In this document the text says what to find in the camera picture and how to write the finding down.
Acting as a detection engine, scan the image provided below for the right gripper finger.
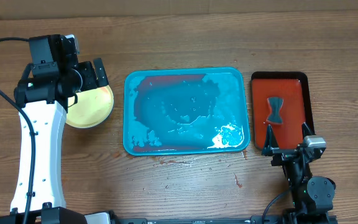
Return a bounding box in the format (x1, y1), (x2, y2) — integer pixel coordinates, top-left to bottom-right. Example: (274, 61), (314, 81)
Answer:
(262, 124), (279, 156)
(301, 122), (314, 139)

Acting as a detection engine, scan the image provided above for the yellow-green plate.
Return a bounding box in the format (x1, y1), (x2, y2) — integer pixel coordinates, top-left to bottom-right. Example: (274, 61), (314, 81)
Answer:
(66, 85), (114, 129)

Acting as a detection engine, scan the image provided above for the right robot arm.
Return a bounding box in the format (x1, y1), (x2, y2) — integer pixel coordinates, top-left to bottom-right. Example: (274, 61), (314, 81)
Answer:
(260, 123), (337, 223)

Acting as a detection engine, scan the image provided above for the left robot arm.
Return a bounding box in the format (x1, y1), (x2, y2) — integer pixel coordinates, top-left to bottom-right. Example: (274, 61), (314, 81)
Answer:
(0, 34), (115, 223)

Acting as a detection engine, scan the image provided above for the red and black tray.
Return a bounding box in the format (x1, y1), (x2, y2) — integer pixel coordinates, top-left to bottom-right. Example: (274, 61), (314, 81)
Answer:
(250, 72), (314, 149)

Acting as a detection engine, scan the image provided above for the teal plastic tray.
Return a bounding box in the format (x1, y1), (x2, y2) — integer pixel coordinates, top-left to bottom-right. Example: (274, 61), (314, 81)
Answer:
(123, 67), (250, 156)

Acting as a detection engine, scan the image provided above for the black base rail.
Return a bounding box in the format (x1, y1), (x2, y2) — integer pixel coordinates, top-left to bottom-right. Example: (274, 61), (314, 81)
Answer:
(85, 211), (338, 224)

